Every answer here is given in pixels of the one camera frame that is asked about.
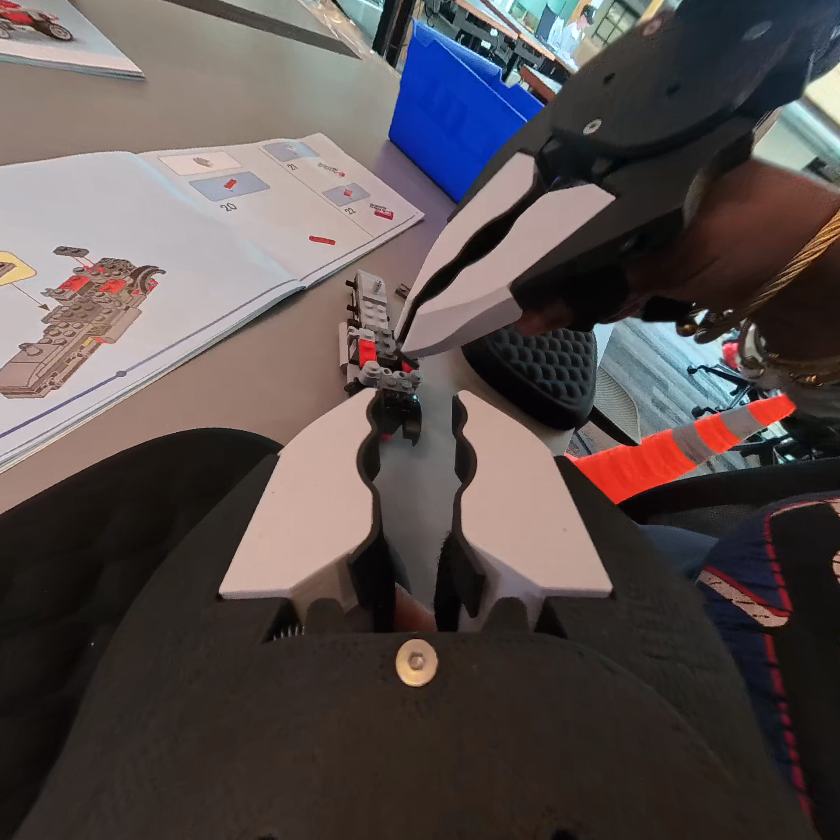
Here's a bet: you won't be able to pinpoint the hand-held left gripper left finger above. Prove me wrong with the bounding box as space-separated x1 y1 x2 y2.
218 389 396 630

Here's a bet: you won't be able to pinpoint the black office chair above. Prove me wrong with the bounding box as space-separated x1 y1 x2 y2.
686 341 765 421

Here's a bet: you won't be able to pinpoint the wooden background table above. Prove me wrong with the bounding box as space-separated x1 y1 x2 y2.
420 0 578 99

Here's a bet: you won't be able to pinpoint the open instruction booklet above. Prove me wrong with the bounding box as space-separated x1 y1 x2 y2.
0 133 426 473

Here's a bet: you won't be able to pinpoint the blue plastic bin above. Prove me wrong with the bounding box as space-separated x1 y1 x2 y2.
388 18 547 204

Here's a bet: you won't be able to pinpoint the grey desk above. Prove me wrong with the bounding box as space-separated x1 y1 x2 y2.
0 0 572 611

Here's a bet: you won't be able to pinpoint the person's left hand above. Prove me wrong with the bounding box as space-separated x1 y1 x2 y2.
395 591 437 632

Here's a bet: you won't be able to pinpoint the person's right forearm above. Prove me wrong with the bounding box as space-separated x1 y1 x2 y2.
748 230 840 368

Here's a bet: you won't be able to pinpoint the gold rope bracelet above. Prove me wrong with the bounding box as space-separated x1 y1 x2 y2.
676 209 840 345

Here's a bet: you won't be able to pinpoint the grey red toy brick vehicle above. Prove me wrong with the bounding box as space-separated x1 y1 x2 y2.
336 269 426 447

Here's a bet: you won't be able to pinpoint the orange traffic cone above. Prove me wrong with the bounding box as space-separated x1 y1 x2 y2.
564 394 798 505

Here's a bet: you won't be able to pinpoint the grey mesh office chair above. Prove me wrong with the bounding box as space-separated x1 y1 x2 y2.
591 328 647 447

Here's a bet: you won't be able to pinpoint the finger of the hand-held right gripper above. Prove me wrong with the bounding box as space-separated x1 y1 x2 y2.
392 151 549 345
399 182 618 360

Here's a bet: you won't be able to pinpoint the closed instruction booklet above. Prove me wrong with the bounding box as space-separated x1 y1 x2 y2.
0 0 147 83

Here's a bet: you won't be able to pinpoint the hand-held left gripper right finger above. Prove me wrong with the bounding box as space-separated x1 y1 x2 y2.
434 390 616 632

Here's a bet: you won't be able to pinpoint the person's dark pants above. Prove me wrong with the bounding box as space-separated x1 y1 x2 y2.
640 518 723 578

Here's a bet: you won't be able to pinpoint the black chair armrest pad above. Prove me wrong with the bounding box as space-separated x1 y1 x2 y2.
461 326 599 432

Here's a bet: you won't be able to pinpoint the person's navy printed shirt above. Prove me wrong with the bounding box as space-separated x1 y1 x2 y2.
696 492 840 840

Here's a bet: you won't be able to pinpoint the person's right hand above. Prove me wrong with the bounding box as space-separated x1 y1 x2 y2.
517 159 840 336

